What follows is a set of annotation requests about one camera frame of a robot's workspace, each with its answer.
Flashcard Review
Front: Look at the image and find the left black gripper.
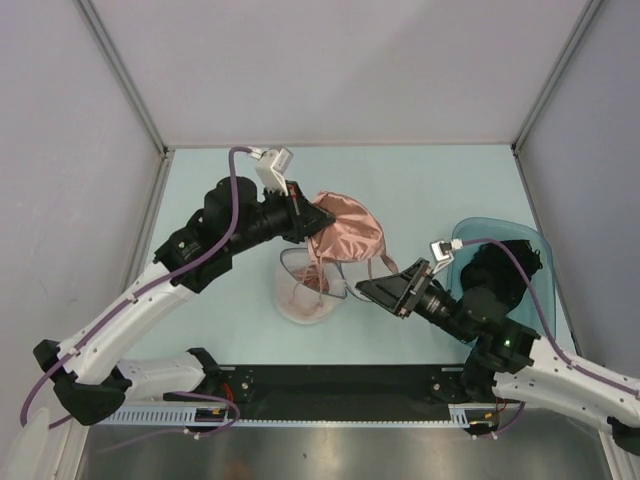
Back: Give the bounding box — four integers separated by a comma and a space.
226, 180, 335, 256

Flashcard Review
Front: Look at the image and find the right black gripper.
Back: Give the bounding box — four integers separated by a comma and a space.
353, 258, 472, 344

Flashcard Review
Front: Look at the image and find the pink satin bra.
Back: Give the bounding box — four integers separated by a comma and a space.
307, 191, 399, 281
289, 264, 330, 309

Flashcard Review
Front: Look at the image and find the white mesh laundry bag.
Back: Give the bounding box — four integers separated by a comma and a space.
274, 248, 359, 325

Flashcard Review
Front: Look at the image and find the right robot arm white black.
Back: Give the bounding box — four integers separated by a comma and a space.
356, 259, 639, 455

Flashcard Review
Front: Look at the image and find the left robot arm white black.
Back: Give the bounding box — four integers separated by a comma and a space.
33, 177, 335, 426

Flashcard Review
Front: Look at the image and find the black bra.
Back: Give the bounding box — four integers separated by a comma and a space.
460, 239, 543, 311

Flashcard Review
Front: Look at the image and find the teal plastic basin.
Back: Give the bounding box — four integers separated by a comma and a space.
446, 217, 556, 338

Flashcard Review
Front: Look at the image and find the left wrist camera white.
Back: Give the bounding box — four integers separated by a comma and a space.
256, 147, 293, 195

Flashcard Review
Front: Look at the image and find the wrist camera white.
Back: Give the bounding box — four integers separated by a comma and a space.
256, 147, 293, 195
430, 240, 455, 275

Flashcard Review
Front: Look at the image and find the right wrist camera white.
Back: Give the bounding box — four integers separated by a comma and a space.
430, 240, 455, 275

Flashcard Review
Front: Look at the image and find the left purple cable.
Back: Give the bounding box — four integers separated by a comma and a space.
19, 145, 266, 429

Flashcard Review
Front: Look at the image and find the purple cable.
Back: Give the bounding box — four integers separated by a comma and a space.
452, 237, 640, 396
19, 145, 266, 429

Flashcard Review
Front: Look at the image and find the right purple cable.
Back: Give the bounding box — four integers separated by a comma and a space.
452, 237, 640, 396

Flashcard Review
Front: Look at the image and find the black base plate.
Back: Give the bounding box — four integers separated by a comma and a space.
164, 363, 524, 422

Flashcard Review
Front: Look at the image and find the white slotted cable duct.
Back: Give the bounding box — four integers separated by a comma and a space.
99, 401, 499, 430

